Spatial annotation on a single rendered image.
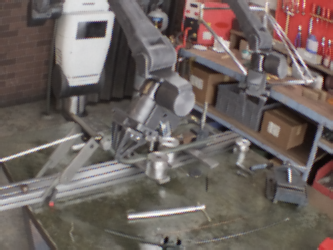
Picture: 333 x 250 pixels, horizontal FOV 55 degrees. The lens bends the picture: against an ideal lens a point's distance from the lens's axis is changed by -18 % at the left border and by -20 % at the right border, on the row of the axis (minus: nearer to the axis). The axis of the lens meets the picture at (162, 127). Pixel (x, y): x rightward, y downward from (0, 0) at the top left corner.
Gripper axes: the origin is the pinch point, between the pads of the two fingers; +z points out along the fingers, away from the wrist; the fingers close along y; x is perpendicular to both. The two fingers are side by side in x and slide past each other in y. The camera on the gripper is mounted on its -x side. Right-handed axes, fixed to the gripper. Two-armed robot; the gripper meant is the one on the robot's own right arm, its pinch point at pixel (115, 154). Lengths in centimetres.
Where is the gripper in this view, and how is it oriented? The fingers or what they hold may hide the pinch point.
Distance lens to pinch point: 86.8
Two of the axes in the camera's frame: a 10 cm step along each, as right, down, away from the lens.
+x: -5.9, -3.1, -7.4
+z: -5.0, 8.6, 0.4
